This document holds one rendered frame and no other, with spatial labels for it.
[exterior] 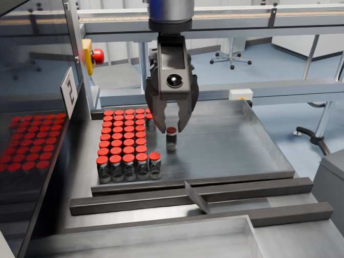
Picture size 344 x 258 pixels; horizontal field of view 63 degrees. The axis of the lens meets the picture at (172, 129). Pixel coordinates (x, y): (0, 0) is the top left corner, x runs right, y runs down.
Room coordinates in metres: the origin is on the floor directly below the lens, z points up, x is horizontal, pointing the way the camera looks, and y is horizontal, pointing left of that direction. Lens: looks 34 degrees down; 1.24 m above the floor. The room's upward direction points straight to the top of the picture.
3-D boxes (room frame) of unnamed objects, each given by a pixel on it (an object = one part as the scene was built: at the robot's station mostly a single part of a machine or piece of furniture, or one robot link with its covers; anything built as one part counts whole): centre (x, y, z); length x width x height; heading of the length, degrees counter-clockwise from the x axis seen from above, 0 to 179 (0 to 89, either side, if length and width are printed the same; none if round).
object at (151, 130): (0.51, 0.05, 0.90); 0.02 x 0.02 x 0.05
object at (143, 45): (1.40, 0.15, 0.46); 0.09 x 0.09 x 0.77; 7
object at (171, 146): (0.46, 0.00, 0.90); 0.02 x 0.02 x 0.04
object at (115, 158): (0.45, 0.11, 0.90); 0.18 x 0.02 x 0.05; 7
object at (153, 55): (0.48, 0.00, 1.07); 0.09 x 0.08 x 0.12; 6
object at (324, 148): (1.55, -0.99, 0.07); 0.50 x 0.08 x 0.14; 7
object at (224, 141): (0.46, -0.03, 0.90); 0.34 x 0.26 x 0.04; 97
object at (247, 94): (1.40, -0.39, 0.50); 0.12 x 0.05 x 0.09; 97
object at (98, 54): (0.69, 0.19, 0.99); 0.04 x 0.04 x 0.04; 7
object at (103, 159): (0.44, 0.13, 0.90); 0.18 x 0.02 x 0.05; 7
